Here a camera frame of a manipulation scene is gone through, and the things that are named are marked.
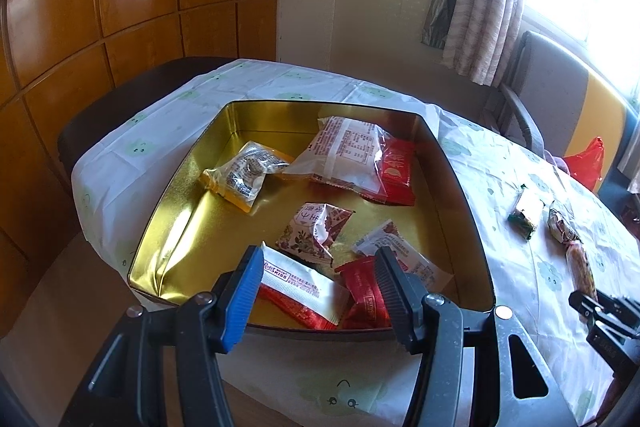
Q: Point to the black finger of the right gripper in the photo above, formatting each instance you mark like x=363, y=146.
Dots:
x=588, y=308

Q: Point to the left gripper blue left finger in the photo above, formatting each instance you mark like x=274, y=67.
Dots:
x=236, y=293

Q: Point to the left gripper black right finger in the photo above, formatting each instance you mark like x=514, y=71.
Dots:
x=412, y=309

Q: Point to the red-ended cracker stick packet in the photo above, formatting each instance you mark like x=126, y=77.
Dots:
x=580, y=270

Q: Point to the small white sachet packet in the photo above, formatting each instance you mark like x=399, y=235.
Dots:
x=410, y=260

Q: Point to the small dark red candy wrapper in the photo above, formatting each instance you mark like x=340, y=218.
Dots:
x=368, y=308

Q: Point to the red white wafer packet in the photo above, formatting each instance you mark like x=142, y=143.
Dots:
x=309, y=297

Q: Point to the brown chocolate cake packet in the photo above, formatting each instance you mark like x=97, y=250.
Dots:
x=561, y=225

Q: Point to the floral white red snack packet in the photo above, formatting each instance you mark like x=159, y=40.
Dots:
x=312, y=231

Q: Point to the green-ended cracker packet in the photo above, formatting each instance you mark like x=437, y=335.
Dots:
x=526, y=213

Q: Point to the yellow clear snack packet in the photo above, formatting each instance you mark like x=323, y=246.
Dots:
x=240, y=179

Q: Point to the large clear bread packet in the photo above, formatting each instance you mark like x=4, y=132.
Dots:
x=346, y=153

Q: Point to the gold metal tin box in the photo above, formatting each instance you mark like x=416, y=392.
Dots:
x=319, y=187

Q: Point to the red plastic bag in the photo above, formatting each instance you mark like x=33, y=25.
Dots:
x=586, y=167

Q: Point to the grey yellow armchair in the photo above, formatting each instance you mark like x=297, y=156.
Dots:
x=552, y=101

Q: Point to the wooden wall panelling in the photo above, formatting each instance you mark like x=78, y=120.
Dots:
x=59, y=56

